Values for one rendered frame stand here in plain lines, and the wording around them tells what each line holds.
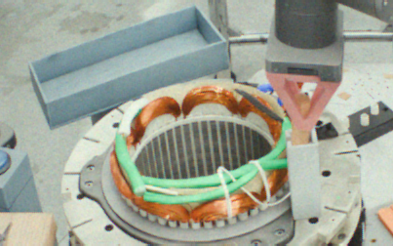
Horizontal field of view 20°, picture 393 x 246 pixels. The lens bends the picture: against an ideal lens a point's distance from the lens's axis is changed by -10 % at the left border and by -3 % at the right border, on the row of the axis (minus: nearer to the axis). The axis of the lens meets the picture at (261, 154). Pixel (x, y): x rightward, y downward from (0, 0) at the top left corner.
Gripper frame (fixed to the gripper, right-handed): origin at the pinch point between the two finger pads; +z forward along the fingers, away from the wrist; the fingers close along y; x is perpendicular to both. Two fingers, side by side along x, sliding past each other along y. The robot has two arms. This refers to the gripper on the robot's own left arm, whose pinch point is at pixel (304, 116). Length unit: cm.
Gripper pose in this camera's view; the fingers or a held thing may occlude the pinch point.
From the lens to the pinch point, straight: 111.3
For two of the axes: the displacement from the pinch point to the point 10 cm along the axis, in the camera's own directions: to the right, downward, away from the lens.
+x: -9.9, -0.7, 0.8
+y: 1.0, -6.0, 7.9
